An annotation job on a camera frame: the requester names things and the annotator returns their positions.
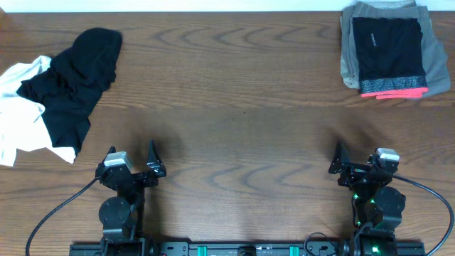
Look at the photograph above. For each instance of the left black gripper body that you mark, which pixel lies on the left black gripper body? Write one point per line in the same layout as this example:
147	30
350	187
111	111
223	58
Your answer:
141	183

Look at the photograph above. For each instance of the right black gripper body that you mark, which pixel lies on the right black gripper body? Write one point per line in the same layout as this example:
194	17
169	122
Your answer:
355	173

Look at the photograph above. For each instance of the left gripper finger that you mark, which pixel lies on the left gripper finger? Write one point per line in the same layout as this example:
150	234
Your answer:
154	162
111	150

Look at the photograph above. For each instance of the white t-shirt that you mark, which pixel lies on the white t-shirt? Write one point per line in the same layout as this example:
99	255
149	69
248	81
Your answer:
22	125

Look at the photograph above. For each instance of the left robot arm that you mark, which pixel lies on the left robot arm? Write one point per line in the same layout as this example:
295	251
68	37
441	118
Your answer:
122	215

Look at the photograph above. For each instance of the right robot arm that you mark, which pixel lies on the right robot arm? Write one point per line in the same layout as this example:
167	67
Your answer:
377	207

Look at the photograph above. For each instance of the black crumpled garment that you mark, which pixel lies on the black crumpled garment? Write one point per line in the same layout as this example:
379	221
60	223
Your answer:
74	83

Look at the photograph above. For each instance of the folded black shorts orange hem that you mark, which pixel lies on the folded black shorts orange hem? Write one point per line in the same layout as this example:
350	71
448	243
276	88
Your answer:
389	54

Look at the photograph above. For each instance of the folded grey garment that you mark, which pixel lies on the folded grey garment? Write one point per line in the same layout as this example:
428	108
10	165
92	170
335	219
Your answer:
434	56

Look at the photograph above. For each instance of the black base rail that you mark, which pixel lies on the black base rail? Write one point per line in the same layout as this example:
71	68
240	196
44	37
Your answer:
213	249

